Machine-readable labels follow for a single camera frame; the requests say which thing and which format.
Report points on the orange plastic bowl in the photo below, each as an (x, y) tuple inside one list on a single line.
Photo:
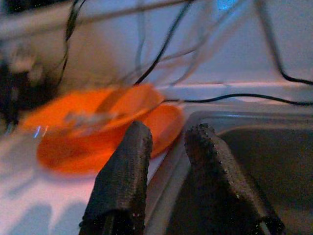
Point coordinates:
[(61, 107)]

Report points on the stainless steel sink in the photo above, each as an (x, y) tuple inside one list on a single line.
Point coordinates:
[(269, 159)]

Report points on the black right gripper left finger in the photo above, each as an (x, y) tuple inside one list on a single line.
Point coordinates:
[(122, 183)]

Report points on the orange plastic plate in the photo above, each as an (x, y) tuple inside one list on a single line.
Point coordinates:
[(73, 156)]

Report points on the gold metal utensil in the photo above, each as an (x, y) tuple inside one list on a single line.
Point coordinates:
[(85, 118)]

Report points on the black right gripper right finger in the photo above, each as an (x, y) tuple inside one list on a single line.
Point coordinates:
[(215, 183)]

